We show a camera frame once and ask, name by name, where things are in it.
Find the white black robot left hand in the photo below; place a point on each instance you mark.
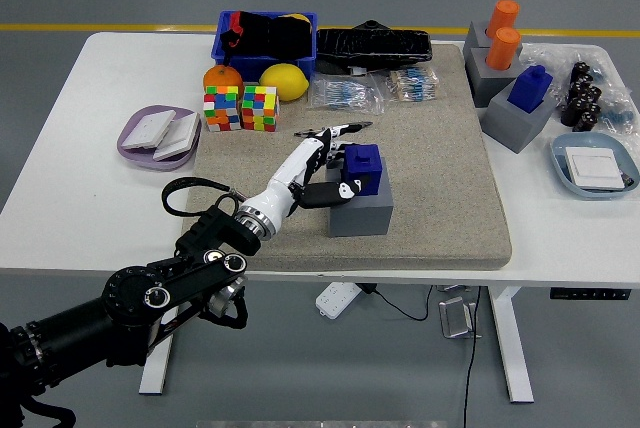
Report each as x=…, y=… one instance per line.
x=290, y=173

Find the blue square seal stamp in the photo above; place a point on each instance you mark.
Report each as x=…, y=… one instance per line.
x=367, y=163
x=530, y=90

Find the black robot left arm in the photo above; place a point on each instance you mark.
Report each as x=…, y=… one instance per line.
x=130, y=308

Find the grey square seal holder block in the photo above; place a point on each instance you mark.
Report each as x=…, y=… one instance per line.
x=360, y=220
x=510, y=125

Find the grey round seal holder block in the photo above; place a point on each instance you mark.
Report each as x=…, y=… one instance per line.
x=487, y=83
x=475, y=38

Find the orange round seal stamp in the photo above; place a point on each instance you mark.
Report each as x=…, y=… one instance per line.
x=502, y=50
x=504, y=15

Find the multicolour puzzle cube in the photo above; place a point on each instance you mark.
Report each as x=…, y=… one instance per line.
x=222, y=108
x=260, y=108

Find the yellow lemon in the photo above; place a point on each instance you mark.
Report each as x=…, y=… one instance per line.
x=282, y=80

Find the clear bag of blue resistors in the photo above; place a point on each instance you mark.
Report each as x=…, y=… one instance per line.
x=345, y=95

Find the blue plastic bin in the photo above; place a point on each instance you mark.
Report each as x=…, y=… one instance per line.
x=240, y=65

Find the orange fruit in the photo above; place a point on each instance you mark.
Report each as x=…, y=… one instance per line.
x=220, y=77

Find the grey-brown table mat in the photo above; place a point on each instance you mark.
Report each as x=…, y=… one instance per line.
x=425, y=173

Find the white power strip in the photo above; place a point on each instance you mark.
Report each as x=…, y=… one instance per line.
x=335, y=300

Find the black cloth bag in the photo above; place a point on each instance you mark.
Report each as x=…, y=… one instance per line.
x=275, y=38

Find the clear bag of mixed resistors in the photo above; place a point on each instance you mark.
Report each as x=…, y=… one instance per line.
x=412, y=84

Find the black wrapped keyboard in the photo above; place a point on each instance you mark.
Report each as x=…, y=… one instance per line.
x=375, y=45

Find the purple plastic tray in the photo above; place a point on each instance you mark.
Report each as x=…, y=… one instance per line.
x=135, y=158

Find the yellow item in bin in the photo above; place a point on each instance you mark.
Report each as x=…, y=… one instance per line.
x=297, y=16

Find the white table leg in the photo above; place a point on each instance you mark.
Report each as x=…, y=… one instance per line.
x=157, y=373
x=512, y=348

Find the clear empty plastic bag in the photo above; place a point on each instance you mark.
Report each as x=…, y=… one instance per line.
x=550, y=55

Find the light blue plastic tray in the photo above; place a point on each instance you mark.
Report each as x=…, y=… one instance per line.
x=590, y=140

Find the black table control panel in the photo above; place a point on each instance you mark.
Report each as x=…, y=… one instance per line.
x=590, y=294

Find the clear bag of blue parts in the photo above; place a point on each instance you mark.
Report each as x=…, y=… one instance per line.
x=620, y=118

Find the small grey connector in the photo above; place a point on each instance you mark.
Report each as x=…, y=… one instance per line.
x=626, y=178

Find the white wall switch panel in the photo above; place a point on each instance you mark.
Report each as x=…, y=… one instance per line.
x=595, y=168
x=177, y=138
x=147, y=129

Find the silver metal bracket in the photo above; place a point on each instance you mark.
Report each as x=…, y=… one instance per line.
x=452, y=289
x=455, y=320

